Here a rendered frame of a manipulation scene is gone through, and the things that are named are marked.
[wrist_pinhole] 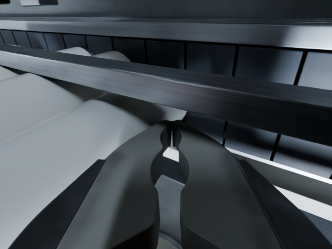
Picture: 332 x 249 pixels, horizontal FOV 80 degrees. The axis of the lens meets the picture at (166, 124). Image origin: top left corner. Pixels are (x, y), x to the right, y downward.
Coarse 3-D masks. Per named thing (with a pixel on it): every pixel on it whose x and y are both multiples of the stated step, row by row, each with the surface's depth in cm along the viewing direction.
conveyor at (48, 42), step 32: (0, 32) 29; (32, 32) 25; (160, 64) 17; (192, 64) 15; (224, 64) 14; (256, 64) 13; (288, 64) 12; (320, 64) 11; (224, 128) 17; (256, 128) 15; (288, 160) 15; (320, 160) 14
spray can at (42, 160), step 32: (96, 96) 13; (32, 128) 9; (64, 128) 9; (96, 128) 10; (128, 128) 11; (0, 160) 8; (32, 160) 8; (64, 160) 9; (96, 160) 10; (0, 192) 7; (32, 192) 8; (0, 224) 7
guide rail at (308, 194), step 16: (176, 160) 16; (256, 160) 15; (272, 176) 13; (288, 176) 13; (304, 176) 13; (288, 192) 12; (304, 192) 12; (320, 192) 12; (304, 208) 12; (320, 208) 12
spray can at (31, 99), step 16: (0, 80) 12; (16, 80) 12; (32, 80) 12; (48, 80) 13; (0, 96) 11; (16, 96) 11; (32, 96) 12; (48, 96) 12; (64, 96) 13; (80, 96) 14; (0, 112) 10; (16, 112) 11; (32, 112) 11; (48, 112) 12; (0, 128) 10; (16, 128) 11
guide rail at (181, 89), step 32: (0, 64) 15; (32, 64) 12; (64, 64) 10; (96, 64) 9; (128, 64) 9; (128, 96) 9; (160, 96) 8; (192, 96) 7; (224, 96) 6; (256, 96) 6; (288, 96) 6; (320, 96) 6; (288, 128) 6; (320, 128) 5
